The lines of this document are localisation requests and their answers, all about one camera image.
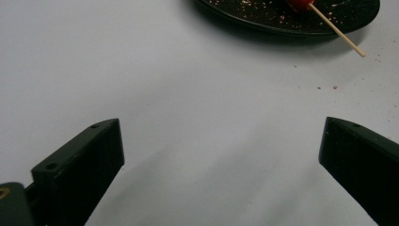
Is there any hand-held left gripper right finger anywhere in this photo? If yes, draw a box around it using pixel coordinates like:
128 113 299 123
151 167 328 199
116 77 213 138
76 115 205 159
318 116 399 226

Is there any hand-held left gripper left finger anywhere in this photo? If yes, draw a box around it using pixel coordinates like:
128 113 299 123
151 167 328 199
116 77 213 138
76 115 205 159
25 118 125 226

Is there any thin wooden skewer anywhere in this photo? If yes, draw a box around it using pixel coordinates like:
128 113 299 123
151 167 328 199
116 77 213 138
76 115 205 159
308 3 367 58

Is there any red candied fruit piece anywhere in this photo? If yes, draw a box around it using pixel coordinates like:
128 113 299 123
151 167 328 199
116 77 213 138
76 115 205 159
285 0 316 13

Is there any round black plate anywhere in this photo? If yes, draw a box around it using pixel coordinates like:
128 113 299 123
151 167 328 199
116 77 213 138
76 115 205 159
194 0 381 37

